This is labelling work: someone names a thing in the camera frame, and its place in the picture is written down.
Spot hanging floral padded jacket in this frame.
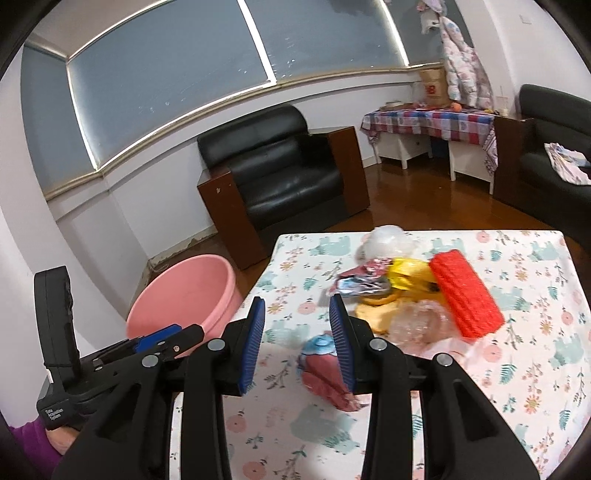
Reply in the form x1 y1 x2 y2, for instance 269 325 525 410
438 16 494 109

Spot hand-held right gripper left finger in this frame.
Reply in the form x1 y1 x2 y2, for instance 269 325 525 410
62 296 267 480

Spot red white wrapper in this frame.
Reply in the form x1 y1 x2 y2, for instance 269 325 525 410
362 258 394 278

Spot pink blue snack wrapper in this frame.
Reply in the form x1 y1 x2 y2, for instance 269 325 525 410
297 335 370 411

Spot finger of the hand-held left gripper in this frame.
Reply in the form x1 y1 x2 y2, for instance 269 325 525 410
99 324 182 365
139 324 205 366

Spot black leather armchair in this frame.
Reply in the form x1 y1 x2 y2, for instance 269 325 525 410
196 104 370 271

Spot brown paper bag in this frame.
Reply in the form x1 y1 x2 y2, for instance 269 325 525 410
419 68 451 107

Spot blue silver wrapper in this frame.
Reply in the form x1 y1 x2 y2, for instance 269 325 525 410
329 268 393 298

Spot orange peel pieces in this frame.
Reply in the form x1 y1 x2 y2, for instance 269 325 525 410
355 302 402 335

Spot yellow plastic bag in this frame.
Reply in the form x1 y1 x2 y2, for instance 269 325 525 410
385 258 439 296

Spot side table with checkered cloth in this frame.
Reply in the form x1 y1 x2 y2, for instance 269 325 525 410
360 106 499 174

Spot red foam net sleeve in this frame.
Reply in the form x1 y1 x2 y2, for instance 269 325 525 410
429 249 505 339

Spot person's left forearm purple sleeve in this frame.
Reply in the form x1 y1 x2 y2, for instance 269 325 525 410
7 418 81 480

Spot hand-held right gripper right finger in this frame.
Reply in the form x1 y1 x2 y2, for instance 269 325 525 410
329 293 541 480

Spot floral bear print tablecloth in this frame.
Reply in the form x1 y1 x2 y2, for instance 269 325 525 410
168 229 585 480

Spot whitish clear plastic bag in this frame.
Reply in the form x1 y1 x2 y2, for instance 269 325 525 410
358 224 419 260

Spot white side table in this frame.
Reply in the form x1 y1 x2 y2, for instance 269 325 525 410
376 134 495 195

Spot patterned cloth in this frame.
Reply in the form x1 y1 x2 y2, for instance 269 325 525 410
544 142 591 185

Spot pink plastic basin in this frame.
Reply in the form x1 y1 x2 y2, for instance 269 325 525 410
126 255 243 352

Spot black leather sofa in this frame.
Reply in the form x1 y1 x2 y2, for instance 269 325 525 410
493 84 591 247

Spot large frosted window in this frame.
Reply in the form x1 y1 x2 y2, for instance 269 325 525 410
21 0 467 195

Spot hanging pale garment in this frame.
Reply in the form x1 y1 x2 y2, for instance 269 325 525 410
416 0 445 34

